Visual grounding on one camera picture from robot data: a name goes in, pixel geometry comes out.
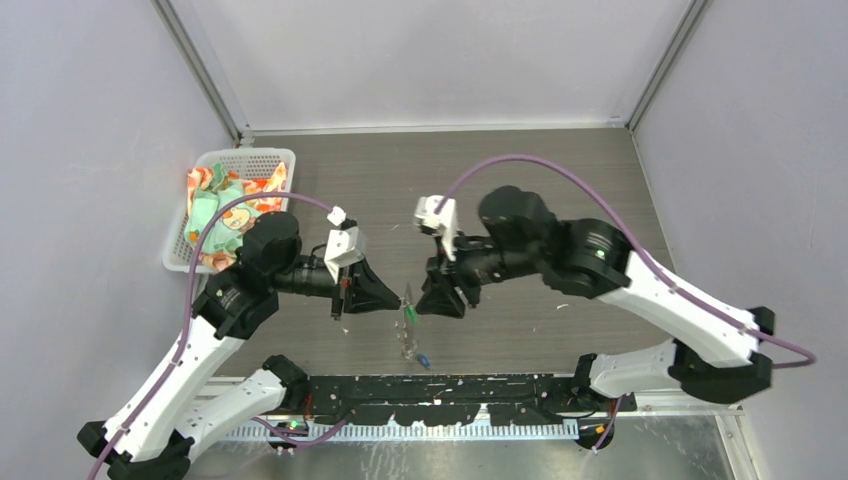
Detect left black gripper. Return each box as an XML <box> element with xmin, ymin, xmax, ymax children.
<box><xmin>271</xmin><ymin>254</ymin><xmax>401</xmax><ymax>320</ymax></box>

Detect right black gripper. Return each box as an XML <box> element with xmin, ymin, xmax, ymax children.
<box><xmin>414</xmin><ymin>225</ymin><xmax>540</xmax><ymax>317</ymax></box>

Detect green key tag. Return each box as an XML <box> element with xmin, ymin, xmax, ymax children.
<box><xmin>404</xmin><ymin>305</ymin><xmax>418</xmax><ymax>324</ymax></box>

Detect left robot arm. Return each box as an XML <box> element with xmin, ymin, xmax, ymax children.
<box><xmin>77</xmin><ymin>212</ymin><xmax>401</xmax><ymax>479</ymax></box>

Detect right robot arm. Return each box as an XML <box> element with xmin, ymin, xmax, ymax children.
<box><xmin>414</xmin><ymin>186</ymin><xmax>775</xmax><ymax>411</ymax></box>

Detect colourful patterned cloth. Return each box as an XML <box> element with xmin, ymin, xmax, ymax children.
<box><xmin>184</xmin><ymin>162</ymin><xmax>289</xmax><ymax>273</ymax></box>

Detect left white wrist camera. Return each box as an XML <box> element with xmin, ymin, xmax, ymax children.
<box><xmin>323</xmin><ymin>206</ymin><xmax>367</xmax><ymax>284</ymax></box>

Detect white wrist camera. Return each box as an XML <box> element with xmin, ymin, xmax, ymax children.
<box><xmin>323</xmin><ymin>206</ymin><xmax>367</xmax><ymax>284</ymax></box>
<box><xmin>414</xmin><ymin>195</ymin><xmax>459</xmax><ymax>261</ymax></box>

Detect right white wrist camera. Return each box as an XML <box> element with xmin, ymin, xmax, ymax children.
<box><xmin>414</xmin><ymin>195</ymin><xmax>459</xmax><ymax>261</ymax></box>

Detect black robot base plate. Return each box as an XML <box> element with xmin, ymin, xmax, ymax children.
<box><xmin>278</xmin><ymin>374</ymin><xmax>614</xmax><ymax>427</ymax></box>

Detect aluminium frame rail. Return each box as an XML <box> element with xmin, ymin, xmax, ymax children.
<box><xmin>140</xmin><ymin>370</ymin><xmax>745</xmax><ymax>422</ymax></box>

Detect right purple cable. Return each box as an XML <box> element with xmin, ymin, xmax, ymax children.
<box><xmin>433</xmin><ymin>154</ymin><xmax>817</xmax><ymax>453</ymax></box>

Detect purple cable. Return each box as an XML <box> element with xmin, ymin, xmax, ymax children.
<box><xmin>433</xmin><ymin>154</ymin><xmax>817</xmax><ymax>453</ymax></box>
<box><xmin>86</xmin><ymin>192</ymin><xmax>356</xmax><ymax>480</ymax></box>

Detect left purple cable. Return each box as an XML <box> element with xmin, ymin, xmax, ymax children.
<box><xmin>86</xmin><ymin>192</ymin><xmax>356</xmax><ymax>480</ymax></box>

